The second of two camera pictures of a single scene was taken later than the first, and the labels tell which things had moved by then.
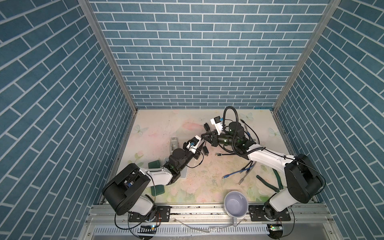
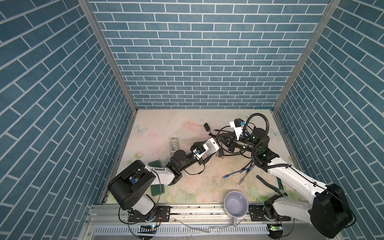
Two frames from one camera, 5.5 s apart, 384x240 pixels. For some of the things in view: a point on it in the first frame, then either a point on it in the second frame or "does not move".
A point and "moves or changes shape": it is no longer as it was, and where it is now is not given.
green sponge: (159, 189) does not move
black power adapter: (206, 127) does not move
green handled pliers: (276, 189) does not move
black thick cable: (235, 132) to (243, 132)
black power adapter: (205, 150) moves or changes shape
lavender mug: (236, 204) does not move
